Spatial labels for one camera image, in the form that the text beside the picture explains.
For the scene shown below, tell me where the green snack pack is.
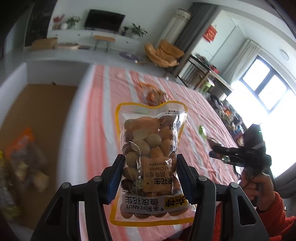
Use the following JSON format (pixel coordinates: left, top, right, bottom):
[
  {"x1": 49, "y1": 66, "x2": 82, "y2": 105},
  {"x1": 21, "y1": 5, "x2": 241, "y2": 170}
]
[{"x1": 198, "y1": 126, "x2": 207, "y2": 139}]

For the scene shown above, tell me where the peanut snack bag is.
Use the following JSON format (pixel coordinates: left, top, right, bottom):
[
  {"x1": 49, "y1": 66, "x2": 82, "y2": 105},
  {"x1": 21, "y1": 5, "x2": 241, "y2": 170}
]
[{"x1": 110, "y1": 101, "x2": 195, "y2": 227}]

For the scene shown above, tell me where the orange clear snack bag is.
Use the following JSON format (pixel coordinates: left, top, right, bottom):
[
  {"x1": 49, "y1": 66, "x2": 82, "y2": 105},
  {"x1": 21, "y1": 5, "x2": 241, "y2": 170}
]
[{"x1": 137, "y1": 82, "x2": 169, "y2": 106}]

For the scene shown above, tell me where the person right hand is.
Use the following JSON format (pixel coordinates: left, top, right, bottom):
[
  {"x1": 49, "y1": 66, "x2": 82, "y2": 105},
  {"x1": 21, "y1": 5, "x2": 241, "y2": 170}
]
[{"x1": 240, "y1": 170, "x2": 275, "y2": 211}]

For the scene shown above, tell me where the brown nut snack bag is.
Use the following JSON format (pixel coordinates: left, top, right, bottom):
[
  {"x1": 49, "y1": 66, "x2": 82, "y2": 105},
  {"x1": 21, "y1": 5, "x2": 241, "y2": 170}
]
[{"x1": 4, "y1": 128, "x2": 50, "y2": 193}]

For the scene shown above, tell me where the striped orange tablecloth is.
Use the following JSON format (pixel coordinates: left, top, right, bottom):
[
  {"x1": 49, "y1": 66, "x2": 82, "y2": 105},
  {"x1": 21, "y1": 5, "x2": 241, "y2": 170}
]
[{"x1": 57, "y1": 65, "x2": 238, "y2": 240}]

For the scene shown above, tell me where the white window curtain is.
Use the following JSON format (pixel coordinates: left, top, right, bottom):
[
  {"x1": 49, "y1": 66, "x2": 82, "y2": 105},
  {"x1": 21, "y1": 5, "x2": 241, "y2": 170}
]
[{"x1": 221, "y1": 39, "x2": 262, "y2": 85}]

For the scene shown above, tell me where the wooden side table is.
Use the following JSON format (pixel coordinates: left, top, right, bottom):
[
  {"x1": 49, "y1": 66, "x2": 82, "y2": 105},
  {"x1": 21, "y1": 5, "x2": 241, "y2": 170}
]
[{"x1": 177, "y1": 55, "x2": 232, "y2": 98}]

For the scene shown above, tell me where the white cardboard box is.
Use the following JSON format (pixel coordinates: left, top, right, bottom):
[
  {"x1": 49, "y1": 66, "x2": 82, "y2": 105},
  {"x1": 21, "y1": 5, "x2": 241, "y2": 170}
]
[{"x1": 1, "y1": 60, "x2": 94, "y2": 240}]

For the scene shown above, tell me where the orange lounge chair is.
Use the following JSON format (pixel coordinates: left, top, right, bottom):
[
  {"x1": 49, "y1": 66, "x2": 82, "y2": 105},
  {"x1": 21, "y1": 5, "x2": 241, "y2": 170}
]
[{"x1": 144, "y1": 40, "x2": 185, "y2": 68}]

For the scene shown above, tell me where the white standing air conditioner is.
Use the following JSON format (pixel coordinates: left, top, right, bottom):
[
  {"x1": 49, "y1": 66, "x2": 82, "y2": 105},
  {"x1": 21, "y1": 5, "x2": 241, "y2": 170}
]
[{"x1": 154, "y1": 9, "x2": 192, "y2": 48}]

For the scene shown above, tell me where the green potted plant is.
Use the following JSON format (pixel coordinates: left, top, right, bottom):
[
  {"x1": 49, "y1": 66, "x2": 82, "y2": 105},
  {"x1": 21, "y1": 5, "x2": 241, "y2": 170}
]
[{"x1": 131, "y1": 23, "x2": 147, "y2": 39}]

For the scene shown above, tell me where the cardboard box on floor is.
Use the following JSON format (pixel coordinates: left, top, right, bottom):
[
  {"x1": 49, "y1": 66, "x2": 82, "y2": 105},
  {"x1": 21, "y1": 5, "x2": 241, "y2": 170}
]
[{"x1": 31, "y1": 38, "x2": 58, "y2": 51}]

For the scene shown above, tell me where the white tv cabinet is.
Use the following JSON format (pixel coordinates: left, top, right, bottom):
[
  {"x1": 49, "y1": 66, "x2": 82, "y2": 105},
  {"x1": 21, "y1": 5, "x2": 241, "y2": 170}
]
[{"x1": 47, "y1": 29, "x2": 141, "y2": 52}]

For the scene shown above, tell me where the small wooden bench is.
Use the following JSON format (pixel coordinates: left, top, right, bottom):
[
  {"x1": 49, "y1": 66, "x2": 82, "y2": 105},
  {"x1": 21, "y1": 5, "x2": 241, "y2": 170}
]
[{"x1": 93, "y1": 35, "x2": 116, "y2": 52}]

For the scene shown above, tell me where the black television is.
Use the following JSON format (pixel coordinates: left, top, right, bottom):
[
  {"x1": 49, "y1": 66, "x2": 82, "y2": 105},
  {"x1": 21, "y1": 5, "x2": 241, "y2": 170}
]
[{"x1": 84, "y1": 9, "x2": 125, "y2": 33}]

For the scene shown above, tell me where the green leafy plant white vase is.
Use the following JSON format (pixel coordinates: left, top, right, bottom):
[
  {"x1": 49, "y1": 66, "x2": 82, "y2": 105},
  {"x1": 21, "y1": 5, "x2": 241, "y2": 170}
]
[{"x1": 66, "y1": 16, "x2": 81, "y2": 29}]

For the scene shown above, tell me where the red flower vase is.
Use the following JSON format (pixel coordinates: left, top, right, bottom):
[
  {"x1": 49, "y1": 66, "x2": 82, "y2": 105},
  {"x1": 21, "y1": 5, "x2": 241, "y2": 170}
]
[{"x1": 53, "y1": 14, "x2": 65, "y2": 30}]

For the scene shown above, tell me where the red wall hanging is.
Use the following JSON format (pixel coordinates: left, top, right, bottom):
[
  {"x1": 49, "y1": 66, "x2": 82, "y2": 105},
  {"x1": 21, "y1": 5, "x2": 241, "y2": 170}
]
[{"x1": 203, "y1": 25, "x2": 217, "y2": 43}]

